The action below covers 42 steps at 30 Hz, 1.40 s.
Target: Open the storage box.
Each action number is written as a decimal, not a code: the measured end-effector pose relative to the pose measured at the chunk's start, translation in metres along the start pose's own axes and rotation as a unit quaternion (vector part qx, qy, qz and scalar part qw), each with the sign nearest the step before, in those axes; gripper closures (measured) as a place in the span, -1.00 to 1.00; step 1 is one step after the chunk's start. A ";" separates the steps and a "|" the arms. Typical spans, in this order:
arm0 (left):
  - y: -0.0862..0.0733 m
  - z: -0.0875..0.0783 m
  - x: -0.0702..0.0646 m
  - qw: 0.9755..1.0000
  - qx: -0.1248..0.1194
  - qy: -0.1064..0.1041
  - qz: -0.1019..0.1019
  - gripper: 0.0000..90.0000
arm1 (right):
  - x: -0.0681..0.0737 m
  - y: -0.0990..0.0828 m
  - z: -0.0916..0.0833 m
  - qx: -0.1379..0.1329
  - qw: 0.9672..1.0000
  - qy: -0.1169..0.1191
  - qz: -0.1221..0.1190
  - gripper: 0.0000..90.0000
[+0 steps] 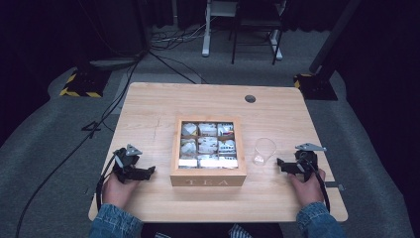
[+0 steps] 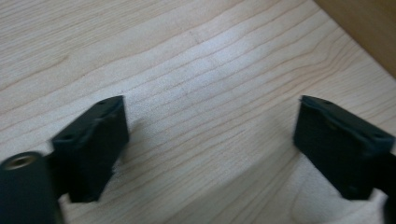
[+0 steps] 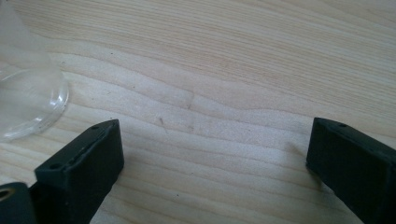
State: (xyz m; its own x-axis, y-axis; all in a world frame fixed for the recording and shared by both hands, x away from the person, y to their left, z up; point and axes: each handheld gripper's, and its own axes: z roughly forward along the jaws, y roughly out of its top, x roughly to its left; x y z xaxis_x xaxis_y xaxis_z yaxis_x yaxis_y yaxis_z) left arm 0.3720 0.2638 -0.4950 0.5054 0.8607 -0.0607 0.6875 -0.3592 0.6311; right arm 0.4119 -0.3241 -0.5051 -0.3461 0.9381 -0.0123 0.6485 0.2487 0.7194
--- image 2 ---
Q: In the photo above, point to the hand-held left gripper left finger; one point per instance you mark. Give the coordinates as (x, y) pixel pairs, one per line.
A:
(90, 149)

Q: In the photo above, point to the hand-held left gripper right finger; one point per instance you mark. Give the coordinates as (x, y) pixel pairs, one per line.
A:
(339, 149)

